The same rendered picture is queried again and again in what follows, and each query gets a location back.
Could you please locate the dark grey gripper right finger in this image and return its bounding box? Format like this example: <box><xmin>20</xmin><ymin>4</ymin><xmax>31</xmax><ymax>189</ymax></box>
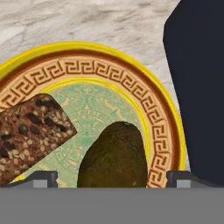
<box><xmin>166</xmin><ymin>170</ymin><xmax>223</xmax><ymax>189</ymax></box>

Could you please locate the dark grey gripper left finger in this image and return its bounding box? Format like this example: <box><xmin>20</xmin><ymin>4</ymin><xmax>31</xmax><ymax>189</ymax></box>
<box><xmin>3</xmin><ymin>171</ymin><xmax>59</xmax><ymax>189</ymax></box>

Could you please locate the brown seeded bread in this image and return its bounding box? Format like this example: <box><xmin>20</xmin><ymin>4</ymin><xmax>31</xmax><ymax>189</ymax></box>
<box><xmin>0</xmin><ymin>93</ymin><xmax>78</xmax><ymax>186</ymax></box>

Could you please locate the dark green avocado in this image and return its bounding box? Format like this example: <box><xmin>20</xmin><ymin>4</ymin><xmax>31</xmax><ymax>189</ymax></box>
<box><xmin>76</xmin><ymin>121</ymin><xmax>149</xmax><ymax>189</ymax></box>

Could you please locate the dark navy cabinet door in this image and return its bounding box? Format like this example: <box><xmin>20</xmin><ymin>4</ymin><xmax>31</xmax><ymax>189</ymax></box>
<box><xmin>162</xmin><ymin>0</ymin><xmax>224</xmax><ymax>186</ymax></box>

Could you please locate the yellow patterned plate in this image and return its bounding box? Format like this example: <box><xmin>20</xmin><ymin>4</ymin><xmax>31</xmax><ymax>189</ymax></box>
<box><xmin>0</xmin><ymin>41</ymin><xmax>187</xmax><ymax>189</ymax></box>

